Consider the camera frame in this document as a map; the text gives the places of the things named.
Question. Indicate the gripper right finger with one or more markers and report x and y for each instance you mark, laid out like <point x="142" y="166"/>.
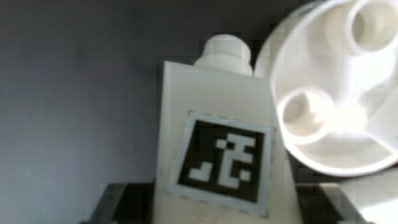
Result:
<point x="326" y="206"/>

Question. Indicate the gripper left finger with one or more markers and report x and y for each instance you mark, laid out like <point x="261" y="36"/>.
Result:
<point x="126" y="204"/>

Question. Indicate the white round stool seat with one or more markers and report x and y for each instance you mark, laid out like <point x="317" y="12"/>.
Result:
<point x="330" y="62"/>

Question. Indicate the white stool leg with tag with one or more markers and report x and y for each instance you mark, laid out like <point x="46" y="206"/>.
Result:
<point x="365" y="198"/>

